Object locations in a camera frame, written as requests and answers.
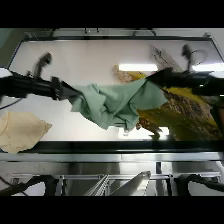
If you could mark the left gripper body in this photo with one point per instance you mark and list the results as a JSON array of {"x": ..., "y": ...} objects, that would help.
[{"x": 60, "y": 88}]

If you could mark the pale green garment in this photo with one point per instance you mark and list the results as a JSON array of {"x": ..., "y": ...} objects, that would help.
[{"x": 113, "y": 101}]

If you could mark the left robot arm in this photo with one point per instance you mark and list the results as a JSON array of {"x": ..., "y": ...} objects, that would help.
[{"x": 23, "y": 85}]

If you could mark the beige garment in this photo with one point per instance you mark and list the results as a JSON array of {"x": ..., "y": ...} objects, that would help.
[{"x": 20, "y": 131}]

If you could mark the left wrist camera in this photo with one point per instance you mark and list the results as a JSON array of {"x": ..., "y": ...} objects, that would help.
[{"x": 41, "y": 63}]

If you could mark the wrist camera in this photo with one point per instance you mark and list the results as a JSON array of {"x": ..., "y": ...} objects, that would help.
[
  {"x": 187, "y": 53},
  {"x": 41, "y": 63}
]

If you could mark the silver frame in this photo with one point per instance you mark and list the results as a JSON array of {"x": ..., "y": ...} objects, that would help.
[{"x": 100, "y": 157}]

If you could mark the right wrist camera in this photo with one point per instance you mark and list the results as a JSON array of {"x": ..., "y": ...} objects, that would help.
[{"x": 187, "y": 53}]

